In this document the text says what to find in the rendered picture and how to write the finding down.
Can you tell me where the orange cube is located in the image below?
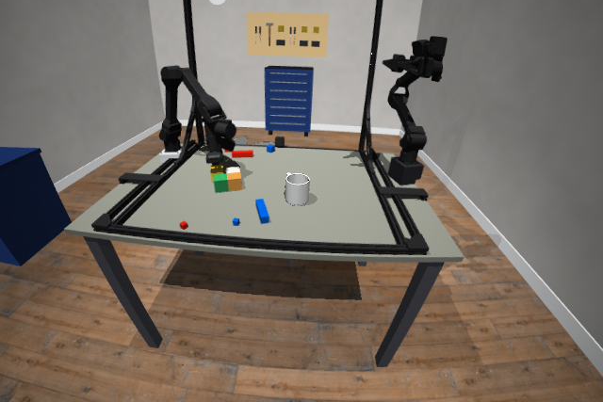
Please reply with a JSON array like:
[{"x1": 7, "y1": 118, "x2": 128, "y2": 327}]
[{"x1": 227, "y1": 172, "x2": 242, "y2": 191}]

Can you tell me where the green cube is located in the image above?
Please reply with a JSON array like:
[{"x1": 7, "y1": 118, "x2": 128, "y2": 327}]
[{"x1": 214, "y1": 173, "x2": 229, "y2": 193}]

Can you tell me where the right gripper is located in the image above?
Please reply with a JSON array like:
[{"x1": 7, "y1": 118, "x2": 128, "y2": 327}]
[{"x1": 205, "y1": 135, "x2": 223, "y2": 166}]

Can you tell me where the red rectangular bar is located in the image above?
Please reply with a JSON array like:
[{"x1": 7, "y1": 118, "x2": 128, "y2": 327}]
[{"x1": 232, "y1": 151, "x2": 253, "y2": 158}]

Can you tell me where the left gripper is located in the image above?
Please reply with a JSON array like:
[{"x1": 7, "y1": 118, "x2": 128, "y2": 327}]
[{"x1": 383, "y1": 54, "x2": 434, "y2": 78}]

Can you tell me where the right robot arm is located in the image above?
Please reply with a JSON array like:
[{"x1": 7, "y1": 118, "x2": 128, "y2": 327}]
[{"x1": 159, "y1": 66, "x2": 236, "y2": 153}]

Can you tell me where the grey mug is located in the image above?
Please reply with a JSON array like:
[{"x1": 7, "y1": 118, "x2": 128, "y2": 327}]
[{"x1": 285, "y1": 172, "x2": 310, "y2": 206}]

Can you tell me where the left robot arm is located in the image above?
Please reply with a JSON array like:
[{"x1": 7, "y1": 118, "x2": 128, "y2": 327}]
[{"x1": 387, "y1": 37, "x2": 448, "y2": 165}]

